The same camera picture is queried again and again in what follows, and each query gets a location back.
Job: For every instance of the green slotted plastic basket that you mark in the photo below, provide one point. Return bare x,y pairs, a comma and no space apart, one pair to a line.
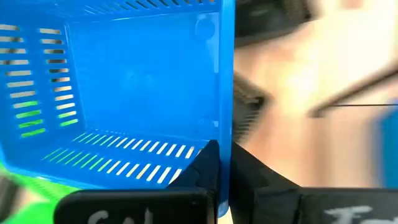
31,214

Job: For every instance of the black slotted plastic basket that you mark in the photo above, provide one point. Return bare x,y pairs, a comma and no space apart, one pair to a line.
245,105
267,21

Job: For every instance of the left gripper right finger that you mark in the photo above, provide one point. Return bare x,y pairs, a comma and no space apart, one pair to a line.
280,202

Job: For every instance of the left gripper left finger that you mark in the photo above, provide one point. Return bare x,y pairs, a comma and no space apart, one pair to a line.
140,205

